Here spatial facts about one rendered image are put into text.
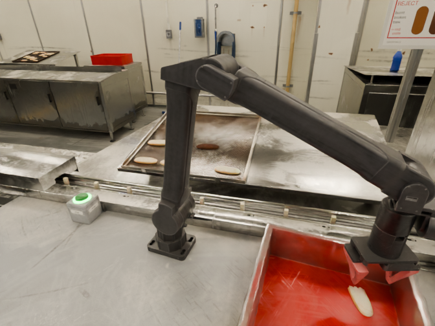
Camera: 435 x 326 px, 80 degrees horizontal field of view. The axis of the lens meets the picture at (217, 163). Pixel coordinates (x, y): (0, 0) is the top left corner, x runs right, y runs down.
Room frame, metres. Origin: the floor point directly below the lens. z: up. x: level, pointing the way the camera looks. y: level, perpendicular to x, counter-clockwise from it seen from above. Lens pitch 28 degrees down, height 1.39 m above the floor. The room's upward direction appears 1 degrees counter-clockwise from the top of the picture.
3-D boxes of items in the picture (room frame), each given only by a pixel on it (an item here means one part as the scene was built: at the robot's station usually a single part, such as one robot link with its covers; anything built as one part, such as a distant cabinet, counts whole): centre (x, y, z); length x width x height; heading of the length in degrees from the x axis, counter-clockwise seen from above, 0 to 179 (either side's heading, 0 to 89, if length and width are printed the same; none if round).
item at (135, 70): (4.31, 1.58, 0.44); 0.70 x 0.55 x 0.87; 75
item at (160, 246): (0.56, 0.14, 0.86); 0.12 x 0.09 x 0.08; 68
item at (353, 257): (0.37, -0.30, 0.94); 0.07 x 0.07 x 0.09; 0
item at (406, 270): (0.37, -0.35, 0.94); 0.07 x 0.07 x 0.09; 0
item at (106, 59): (4.31, 1.58, 0.93); 0.51 x 0.36 x 0.13; 79
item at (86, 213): (0.70, 0.44, 0.84); 0.08 x 0.08 x 0.11; 75
